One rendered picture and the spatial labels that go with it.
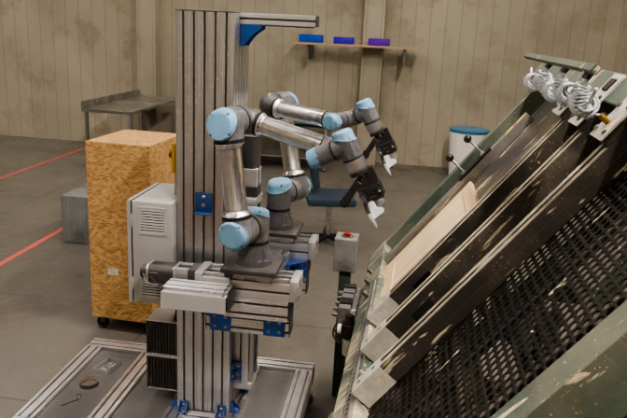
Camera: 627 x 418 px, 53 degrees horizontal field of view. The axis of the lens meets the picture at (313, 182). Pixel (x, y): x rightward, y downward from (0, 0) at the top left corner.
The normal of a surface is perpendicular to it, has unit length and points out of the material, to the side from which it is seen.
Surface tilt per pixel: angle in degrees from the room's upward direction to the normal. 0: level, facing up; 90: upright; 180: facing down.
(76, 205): 90
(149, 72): 90
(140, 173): 90
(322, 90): 90
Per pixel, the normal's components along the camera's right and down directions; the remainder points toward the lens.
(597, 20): -0.15, 0.23
